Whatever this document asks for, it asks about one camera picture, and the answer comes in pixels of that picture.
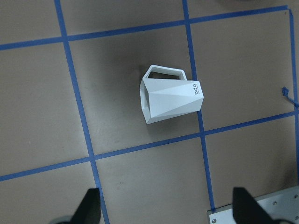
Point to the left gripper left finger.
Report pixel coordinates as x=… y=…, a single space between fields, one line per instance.
x=88 y=212

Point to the white faceted cup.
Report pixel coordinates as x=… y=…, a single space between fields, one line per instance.
x=166 y=93

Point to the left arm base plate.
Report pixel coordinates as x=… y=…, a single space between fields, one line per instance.
x=280 y=207

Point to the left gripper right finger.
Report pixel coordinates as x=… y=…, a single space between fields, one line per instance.
x=247 y=211

